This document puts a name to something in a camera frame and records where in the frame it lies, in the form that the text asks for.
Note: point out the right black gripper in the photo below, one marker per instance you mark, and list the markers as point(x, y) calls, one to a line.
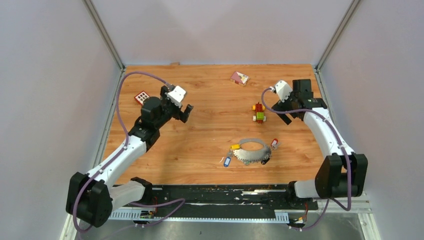
point(281, 105)

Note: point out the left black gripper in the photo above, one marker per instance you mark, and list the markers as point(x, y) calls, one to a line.
point(184, 116)

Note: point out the red key tag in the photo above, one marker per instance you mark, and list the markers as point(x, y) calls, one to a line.
point(275, 144)

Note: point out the large perforated metal keyring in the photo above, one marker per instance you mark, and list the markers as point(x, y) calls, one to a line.
point(252, 156)

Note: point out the yellow key tag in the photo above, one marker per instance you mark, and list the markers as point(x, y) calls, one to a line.
point(235, 147)

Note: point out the blue key tag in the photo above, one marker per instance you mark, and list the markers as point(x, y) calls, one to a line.
point(227, 162)

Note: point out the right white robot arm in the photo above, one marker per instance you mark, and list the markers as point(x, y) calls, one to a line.
point(343, 171)

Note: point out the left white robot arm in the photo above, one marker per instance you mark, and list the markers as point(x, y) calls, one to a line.
point(93, 196)

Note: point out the toy brick car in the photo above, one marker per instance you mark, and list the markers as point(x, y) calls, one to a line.
point(259, 116)

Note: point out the red window toy brick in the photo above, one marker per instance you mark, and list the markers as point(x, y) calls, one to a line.
point(141, 97)

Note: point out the black key fob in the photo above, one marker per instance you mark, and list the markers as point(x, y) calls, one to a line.
point(263, 162)

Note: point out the pink patterned wooden block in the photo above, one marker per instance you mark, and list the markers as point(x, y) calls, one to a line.
point(239, 78)

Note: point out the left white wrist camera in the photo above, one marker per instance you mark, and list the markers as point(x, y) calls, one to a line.
point(176, 95)

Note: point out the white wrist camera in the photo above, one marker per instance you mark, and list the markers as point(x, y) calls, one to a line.
point(283, 90)
point(176, 95)

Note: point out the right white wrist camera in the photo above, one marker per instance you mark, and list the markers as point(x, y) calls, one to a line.
point(283, 90)

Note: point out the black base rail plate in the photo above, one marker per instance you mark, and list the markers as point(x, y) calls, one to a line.
point(224, 200)

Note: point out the white slotted cable duct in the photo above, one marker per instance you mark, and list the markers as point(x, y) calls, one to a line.
point(136, 215)

